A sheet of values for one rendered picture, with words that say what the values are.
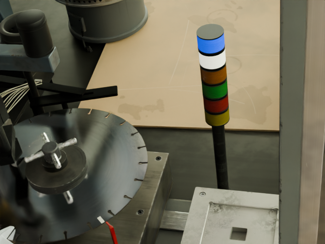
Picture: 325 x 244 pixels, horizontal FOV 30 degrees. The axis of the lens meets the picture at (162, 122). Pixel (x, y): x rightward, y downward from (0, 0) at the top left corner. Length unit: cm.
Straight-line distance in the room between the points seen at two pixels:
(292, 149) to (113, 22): 114
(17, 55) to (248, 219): 56
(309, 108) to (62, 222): 64
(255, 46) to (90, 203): 79
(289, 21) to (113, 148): 64
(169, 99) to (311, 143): 105
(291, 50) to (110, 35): 121
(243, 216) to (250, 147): 35
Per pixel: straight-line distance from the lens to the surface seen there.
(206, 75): 103
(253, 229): 103
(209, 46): 99
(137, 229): 111
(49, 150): 107
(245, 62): 161
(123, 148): 111
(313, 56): 43
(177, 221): 123
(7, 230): 103
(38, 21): 119
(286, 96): 59
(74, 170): 108
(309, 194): 52
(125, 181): 105
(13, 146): 110
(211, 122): 110
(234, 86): 153
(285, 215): 72
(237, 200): 107
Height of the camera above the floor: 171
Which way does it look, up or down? 41 degrees down
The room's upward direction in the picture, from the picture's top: 9 degrees counter-clockwise
